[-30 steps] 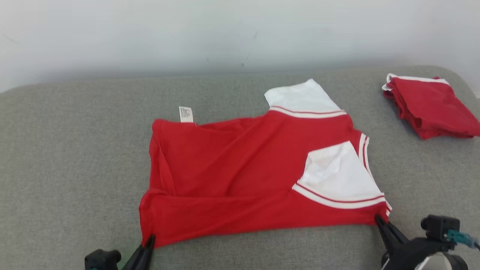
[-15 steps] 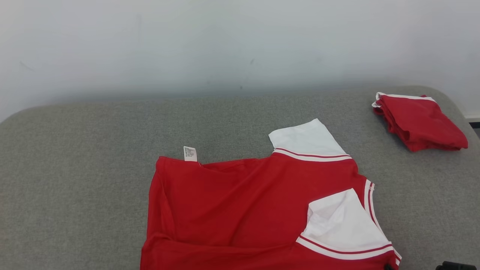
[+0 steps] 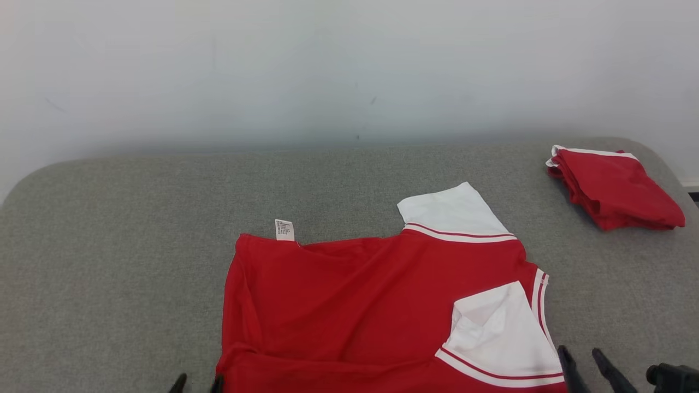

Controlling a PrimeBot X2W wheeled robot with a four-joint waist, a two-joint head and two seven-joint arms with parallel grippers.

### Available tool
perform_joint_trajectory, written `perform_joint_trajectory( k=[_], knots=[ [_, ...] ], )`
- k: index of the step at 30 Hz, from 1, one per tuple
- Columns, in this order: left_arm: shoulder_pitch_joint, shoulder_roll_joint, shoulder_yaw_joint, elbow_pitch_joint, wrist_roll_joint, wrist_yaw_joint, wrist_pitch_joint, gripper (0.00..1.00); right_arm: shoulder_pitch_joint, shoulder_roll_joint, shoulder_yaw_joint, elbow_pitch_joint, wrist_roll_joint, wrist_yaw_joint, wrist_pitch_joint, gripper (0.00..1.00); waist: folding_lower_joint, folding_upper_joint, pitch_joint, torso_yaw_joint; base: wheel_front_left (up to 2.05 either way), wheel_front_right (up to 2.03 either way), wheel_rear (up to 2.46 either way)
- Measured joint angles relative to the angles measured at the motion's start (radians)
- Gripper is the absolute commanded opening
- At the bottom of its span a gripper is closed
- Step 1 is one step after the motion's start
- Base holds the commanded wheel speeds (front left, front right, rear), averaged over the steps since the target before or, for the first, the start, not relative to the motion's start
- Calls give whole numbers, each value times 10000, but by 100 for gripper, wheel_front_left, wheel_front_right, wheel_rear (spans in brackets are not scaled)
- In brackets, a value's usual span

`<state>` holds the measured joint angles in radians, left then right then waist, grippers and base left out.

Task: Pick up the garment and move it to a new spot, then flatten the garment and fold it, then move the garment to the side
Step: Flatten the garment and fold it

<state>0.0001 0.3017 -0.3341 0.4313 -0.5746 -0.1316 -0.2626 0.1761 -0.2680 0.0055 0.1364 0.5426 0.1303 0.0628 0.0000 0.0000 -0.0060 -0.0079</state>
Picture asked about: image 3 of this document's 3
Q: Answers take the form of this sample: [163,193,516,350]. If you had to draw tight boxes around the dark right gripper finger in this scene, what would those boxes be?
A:
[557,345,590,393]
[592,348,637,393]

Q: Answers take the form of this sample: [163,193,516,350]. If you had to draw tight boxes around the red white basketball jersey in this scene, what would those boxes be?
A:
[216,182,568,393]

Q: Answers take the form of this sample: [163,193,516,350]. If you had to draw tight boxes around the red shorts with white stripe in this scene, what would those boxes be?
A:
[545,145,686,231]

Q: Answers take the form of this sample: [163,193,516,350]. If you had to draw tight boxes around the grey fabric sofa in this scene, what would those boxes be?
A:
[0,138,699,393]

